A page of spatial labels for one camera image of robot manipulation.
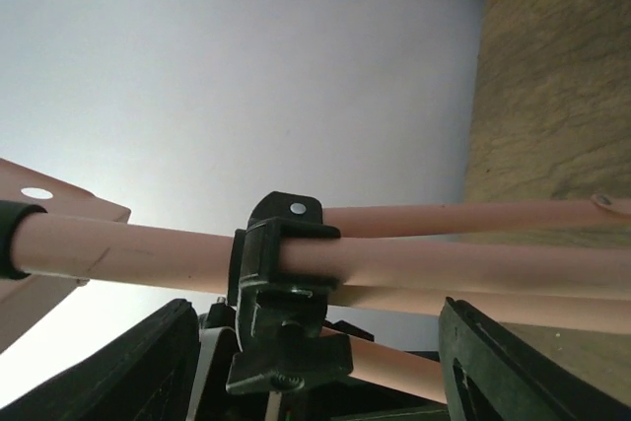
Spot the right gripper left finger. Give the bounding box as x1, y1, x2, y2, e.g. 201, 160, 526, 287
1, 299, 200, 420

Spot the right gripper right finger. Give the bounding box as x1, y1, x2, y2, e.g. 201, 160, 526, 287
439, 298, 630, 421

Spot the pink music stand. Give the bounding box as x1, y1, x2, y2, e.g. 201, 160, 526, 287
0, 158, 631, 405

